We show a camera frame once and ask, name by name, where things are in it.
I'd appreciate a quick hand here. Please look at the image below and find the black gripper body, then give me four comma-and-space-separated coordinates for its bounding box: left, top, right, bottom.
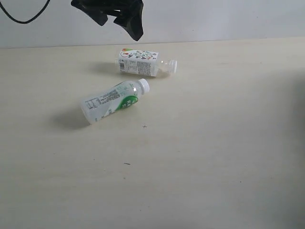
71, 0, 143, 11

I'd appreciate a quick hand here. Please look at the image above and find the clear bottle white printed label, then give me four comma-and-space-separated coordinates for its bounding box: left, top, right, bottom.
114, 48, 178, 78

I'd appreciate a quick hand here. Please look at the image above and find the white bottle green label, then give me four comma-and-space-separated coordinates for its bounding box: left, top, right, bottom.
81, 79, 150, 124

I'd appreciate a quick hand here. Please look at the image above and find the black cable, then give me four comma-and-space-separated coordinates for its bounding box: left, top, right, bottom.
0, 0, 51, 24

